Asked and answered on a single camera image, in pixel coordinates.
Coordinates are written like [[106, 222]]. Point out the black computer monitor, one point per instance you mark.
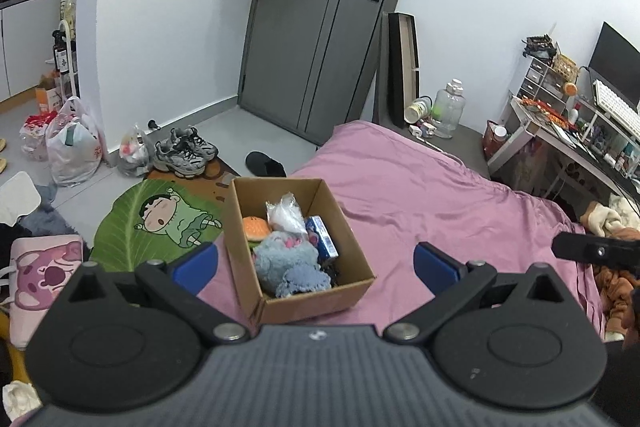
[[617, 62]]

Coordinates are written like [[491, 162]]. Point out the white desk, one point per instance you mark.
[[530, 128]]

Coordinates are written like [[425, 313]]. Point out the grey fluffy plush toy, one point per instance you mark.
[[279, 252]]

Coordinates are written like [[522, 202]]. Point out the red storage bin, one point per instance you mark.
[[495, 135]]

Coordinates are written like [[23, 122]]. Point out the orange burger plush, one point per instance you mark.
[[255, 229]]

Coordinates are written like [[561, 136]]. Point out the small drawer organizer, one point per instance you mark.
[[541, 82]]

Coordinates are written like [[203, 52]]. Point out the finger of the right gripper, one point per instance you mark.
[[595, 250]]

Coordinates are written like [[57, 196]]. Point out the clear plastic water jug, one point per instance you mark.
[[448, 108]]

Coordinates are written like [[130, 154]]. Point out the grey door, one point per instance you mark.
[[308, 64]]

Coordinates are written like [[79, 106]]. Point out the black slipper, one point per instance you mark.
[[260, 164]]

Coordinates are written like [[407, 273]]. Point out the black long flat box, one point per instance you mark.
[[403, 66]]

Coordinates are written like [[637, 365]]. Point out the green cartoon floor mat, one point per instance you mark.
[[154, 219]]

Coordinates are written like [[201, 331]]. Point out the blue tissue packet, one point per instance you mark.
[[319, 236]]

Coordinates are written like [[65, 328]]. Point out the beige brown plush blanket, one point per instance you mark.
[[615, 225]]

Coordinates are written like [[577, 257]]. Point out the white cup container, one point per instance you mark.
[[418, 109]]

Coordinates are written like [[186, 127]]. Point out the blue knitted cloth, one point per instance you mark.
[[303, 279]]

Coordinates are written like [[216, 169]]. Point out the pink bear cushion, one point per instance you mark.
[[39, 269]]

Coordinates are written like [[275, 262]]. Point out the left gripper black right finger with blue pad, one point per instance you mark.
[[457, 289]]

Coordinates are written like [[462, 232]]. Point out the grey sneakers pair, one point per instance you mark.
[[184, 153]]

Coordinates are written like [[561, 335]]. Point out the pink bed sheet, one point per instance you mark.
[[395, 193]]

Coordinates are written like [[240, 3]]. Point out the brown cardboard box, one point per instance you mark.
[[350, 273]]

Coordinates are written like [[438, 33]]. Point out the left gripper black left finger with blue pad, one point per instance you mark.
[[174, 287]]

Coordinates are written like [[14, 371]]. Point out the white plastic shopping bag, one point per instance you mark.
[[74, 145]]

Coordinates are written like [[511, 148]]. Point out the white keyboard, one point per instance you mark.
[[612, 104]]

